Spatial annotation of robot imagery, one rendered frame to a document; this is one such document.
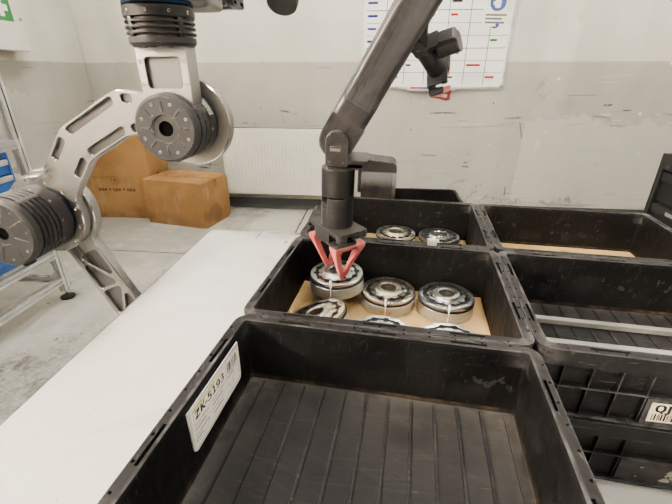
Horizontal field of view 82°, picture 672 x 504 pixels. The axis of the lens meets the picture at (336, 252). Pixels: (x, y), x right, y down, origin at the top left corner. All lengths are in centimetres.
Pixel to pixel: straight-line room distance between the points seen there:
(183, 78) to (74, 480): 74
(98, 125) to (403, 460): 100
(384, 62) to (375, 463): 52
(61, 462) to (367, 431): 48
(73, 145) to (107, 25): 323
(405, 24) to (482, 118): 321
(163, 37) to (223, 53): 301
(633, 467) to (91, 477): 78
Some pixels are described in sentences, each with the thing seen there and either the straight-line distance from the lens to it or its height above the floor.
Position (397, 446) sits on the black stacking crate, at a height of 83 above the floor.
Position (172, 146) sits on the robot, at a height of 110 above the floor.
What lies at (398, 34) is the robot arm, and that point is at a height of 129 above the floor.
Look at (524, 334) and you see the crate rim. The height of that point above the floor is 93.
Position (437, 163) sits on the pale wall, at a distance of 379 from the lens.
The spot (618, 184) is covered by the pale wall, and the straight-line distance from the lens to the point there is 436.
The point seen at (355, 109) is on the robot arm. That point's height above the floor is 119.
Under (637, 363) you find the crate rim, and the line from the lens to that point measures 61.
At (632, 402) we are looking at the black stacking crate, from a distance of 67.
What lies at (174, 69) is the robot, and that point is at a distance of 96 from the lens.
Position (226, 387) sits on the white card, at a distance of 54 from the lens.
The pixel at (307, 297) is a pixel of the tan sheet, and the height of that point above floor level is 83.
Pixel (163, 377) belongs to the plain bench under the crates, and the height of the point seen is 70.
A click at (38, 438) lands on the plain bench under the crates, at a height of 70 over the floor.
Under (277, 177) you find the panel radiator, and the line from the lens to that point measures 379.
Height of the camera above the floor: 124
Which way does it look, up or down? 25 degrees down
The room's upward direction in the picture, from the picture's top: straight up
